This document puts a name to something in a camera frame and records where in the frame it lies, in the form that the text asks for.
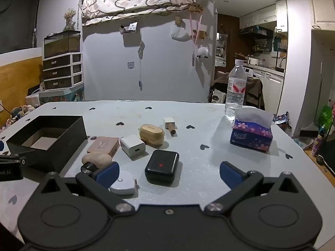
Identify pink compact case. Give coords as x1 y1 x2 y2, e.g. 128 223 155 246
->
87 136 120 158

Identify pink spray can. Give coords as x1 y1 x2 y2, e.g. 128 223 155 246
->
311 124 328 158

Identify dried flower bunch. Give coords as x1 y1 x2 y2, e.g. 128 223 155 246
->
63 8 77 31

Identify clear water bottle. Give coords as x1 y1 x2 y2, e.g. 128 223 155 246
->
224 59 247 121

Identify black box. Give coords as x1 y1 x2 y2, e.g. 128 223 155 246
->
6 115 87 173

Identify white kitchen wall cabinets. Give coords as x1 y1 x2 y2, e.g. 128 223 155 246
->
239 0 288 29

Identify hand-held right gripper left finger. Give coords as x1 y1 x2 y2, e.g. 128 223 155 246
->
39 161 136 214

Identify pile of plush toys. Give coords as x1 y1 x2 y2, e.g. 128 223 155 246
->
9 104 40 119

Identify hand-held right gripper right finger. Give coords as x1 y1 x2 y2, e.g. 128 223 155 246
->
204 161 301 214

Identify white charger adapter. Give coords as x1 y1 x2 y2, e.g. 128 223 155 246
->
120 135 146 159

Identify beige smooth stone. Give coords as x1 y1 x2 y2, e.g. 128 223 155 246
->
82 152 113 168

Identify white tape measure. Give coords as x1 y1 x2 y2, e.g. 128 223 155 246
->
109 171 140 195

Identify chair with draped clothes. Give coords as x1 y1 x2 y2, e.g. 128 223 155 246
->
209 71 264 108

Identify dark window blind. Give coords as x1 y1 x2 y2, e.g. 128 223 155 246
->
0 0 44 54

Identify tan earbud case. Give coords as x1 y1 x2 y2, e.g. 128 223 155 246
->
139 124 165 147

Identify dark patterned bag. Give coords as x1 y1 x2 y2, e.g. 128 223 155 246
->
272 111 290 129

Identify black earbud case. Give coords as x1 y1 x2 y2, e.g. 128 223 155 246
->
145 150 180 184

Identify glass fish tank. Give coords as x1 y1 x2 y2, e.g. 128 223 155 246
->
43 30 81 59

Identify white and brown stamp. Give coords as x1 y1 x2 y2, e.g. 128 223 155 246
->
163 117 178 137

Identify small black cylinder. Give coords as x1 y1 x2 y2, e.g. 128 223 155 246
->
81 163 98 173

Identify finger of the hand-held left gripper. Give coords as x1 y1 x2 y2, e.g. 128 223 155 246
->
0 154 27 166

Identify white drawer unit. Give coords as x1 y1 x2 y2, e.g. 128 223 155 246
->
42 53 84 91

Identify green bag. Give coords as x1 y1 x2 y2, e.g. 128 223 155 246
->
318 105 333 129

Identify white hanging plush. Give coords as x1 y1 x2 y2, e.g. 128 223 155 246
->
171 27 189 42

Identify teal printed box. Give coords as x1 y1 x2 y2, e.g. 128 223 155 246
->
38 86 85 105

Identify purple floral tissue box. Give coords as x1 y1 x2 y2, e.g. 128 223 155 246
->
230 108 274 152

